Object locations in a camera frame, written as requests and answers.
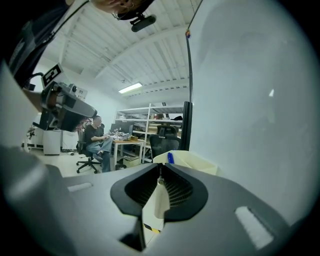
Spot black mesh office chair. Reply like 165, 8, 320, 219
149, 125, 181, 160

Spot white whiteboard on black stand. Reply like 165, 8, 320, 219
180, 0, 316, 226

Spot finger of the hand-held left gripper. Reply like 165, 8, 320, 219
65, 96, 98, 118
56, 110, 86, 133

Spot person's left forearm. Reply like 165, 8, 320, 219
22, 87, 44, 113

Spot yellow marker tray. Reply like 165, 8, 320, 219
152, 149, 222, 220

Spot black head-worn camera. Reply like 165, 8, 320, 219
129, 13, 158, 33

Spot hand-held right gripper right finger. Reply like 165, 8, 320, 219
147, 162, 293, 256

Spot wooden desk with white legs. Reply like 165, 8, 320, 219
112, 138, 146, 171

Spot grey black office chair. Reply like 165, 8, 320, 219
76, 126, 102, 175

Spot person's dark clothed body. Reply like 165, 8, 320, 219
4, 0, 91, 88

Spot white floor cabinet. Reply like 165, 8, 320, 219
42, 129, 62, 156

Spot white shelf rack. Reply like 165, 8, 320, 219
115, 103, 187, 165

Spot ceiling light panel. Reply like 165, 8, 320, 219
118, 82, 143, 95

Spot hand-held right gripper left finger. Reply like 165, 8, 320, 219
0, 147, 162, 256

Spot pale green storage box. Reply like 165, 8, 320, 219
123, 154, 141, 168

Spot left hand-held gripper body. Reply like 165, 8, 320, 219
32, 62, 77, 131

